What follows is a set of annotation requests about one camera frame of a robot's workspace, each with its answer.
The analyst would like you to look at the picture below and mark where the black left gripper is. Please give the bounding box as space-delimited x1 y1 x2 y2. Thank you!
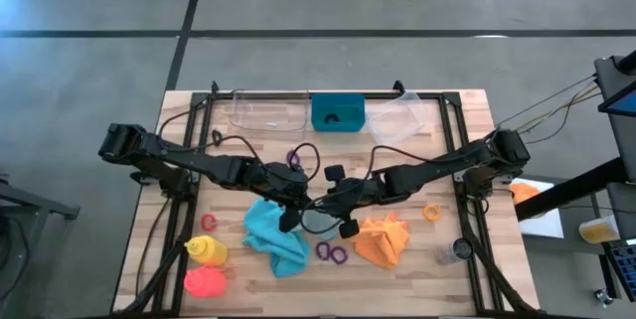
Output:
262 162 319 234

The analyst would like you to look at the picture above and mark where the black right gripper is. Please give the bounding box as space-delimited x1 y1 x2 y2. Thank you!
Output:
317 163 390 239

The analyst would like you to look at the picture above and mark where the pale blue towel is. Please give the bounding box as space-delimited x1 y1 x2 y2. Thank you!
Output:
297 208 345 242

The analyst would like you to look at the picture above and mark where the orange towel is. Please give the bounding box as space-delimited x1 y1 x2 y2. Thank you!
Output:
347 212 412 271

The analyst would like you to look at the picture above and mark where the yellow-orange coil wristband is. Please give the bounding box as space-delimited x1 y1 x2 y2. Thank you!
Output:
421 203 443 225

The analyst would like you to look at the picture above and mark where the yellow squeeze bottle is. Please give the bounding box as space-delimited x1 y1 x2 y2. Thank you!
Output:
183 235 230 267

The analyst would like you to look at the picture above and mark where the neon red-orange squeeze bottle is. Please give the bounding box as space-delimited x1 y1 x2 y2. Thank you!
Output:
182 264 230 300

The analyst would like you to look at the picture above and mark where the cyan microfiber towel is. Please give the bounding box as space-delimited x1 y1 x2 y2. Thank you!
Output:
241 196 313 280

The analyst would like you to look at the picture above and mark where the teal plastic bin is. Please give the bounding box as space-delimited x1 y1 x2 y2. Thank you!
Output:
311 92 368 134

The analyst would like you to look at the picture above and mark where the clear plastic bin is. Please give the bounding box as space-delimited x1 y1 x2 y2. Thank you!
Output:
366 90 431 148
229 89 311 134

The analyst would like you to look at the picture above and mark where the drink can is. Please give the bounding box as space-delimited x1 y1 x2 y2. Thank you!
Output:
436 238 475 266

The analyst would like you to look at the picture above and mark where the orange cloth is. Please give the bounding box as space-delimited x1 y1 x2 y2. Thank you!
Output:
509 182 543 206

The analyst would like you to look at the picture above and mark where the white board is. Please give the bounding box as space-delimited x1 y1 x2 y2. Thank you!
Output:
507 177 565 239

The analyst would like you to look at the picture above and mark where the black beam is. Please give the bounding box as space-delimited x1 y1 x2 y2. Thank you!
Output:
514 157 628 223

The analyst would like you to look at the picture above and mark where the grey cart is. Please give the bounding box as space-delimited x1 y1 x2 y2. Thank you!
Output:
0 174 80 222

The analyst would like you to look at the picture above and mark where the yellow-filled plastic container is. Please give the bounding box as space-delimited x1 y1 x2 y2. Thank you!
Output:
577 215 621 244

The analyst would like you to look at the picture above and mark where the caster wheel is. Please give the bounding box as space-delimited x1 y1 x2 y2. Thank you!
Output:
594 287 616 309

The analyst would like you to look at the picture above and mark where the black monitor stand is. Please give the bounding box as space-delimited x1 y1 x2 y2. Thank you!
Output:
593 49 636 184

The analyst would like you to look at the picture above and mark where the blue-screen tablet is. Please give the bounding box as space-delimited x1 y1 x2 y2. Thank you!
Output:
597 87 636 117

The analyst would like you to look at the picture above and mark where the black cable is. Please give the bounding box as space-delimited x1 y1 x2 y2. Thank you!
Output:
299 143 481 237
211 132 322 186
157 87 238 134

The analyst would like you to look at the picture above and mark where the black aluminium table frame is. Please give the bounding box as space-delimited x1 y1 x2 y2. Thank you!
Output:
114 80 548 319

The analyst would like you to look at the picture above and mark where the thin grey cable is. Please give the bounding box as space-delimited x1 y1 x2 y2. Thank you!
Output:
494 75 600 127

